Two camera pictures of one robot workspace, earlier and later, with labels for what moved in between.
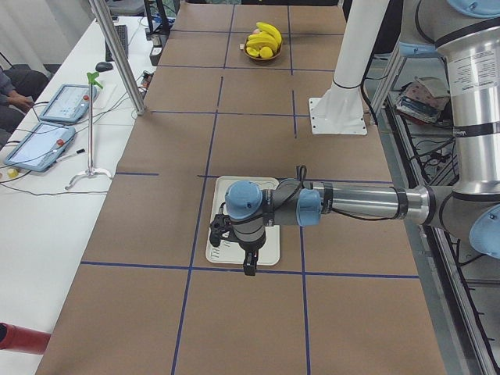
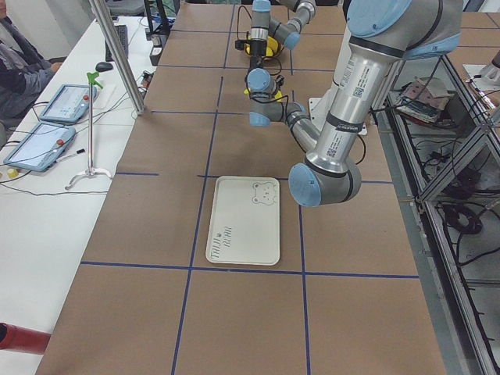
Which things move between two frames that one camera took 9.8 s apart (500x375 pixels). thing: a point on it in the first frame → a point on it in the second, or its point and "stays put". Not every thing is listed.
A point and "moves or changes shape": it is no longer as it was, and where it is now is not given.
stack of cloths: [422, 101] stays put
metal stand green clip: [91, 171] stays put
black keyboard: [123, 32] stays put
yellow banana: [271, 30] moves or changes shape
